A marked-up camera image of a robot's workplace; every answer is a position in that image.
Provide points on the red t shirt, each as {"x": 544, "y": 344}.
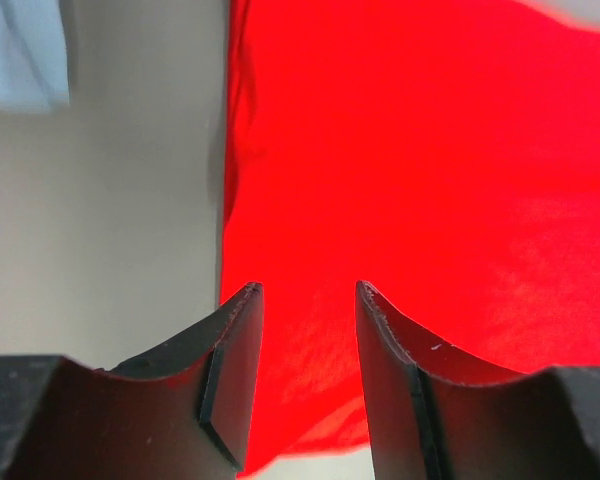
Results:
{"x": 448, "y": 152}

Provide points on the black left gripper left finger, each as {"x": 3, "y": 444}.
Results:
{"x": 180, "y": 410}

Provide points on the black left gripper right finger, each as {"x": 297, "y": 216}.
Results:
{"x": 435, "y": 411}

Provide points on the light blue folded t shirt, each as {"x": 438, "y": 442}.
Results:
{"x": 34, "y": 70}

